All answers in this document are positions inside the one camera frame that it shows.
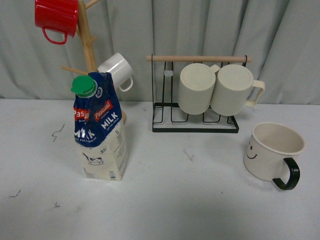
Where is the Pascual milk carton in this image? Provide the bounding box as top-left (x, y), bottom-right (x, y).
top-left (71, 72), bottom-right (128, 181)

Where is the smiley cup black handle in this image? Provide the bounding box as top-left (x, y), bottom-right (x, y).
top-left (243, 122), bottom-right (306, 191)

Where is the cream ribbed mug left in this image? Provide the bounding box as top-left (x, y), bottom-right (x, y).
top-left (178, 63), bottom-right (220, 115)

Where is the cream ribbed mug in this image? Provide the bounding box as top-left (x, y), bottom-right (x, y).
top-left (178, 63), bottom-right (220, 115)
top-left (210, 64), bottom-right (265, 117)

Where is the white mug on tree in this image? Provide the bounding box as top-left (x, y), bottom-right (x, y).
top-left (97, 52), bottom-right (134, 92)

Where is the cream ribbed mug right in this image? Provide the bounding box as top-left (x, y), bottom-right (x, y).
top-left (210, 64), bottom-right (265, 117)

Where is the wooden mug tree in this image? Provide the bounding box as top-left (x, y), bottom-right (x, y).
top-left (61, 0), bottom-right (128, 125)

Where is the red enamel mug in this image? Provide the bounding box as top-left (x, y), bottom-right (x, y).
top-left (34, 0), bottom-right (79, 45)

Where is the black wire cup rack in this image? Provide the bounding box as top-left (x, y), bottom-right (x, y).
top-left (146, 54), bottom-right (252, 134)

